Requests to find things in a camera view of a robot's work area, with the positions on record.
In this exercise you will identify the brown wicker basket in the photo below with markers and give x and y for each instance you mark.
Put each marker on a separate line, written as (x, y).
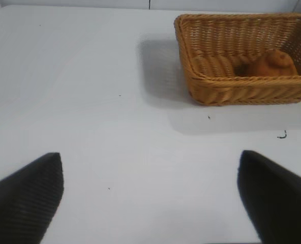
(216, 86)

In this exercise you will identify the orange-brown bread roll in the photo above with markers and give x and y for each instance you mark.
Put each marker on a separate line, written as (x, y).
(267, 66)

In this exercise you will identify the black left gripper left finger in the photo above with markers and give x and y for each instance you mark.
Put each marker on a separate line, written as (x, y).
(20, 203)

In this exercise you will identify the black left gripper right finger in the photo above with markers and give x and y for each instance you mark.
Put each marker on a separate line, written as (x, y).
(280, 200)

